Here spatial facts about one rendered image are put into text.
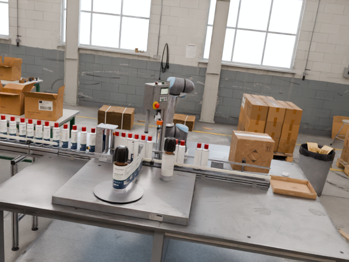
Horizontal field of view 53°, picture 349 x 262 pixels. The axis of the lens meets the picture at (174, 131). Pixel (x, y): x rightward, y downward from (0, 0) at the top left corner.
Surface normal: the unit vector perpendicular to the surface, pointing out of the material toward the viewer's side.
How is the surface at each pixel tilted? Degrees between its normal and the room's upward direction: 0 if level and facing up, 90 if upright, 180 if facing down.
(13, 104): 90
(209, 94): 90
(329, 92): 90
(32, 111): 89
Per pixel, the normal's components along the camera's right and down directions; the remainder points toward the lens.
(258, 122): -0.06, 0.22
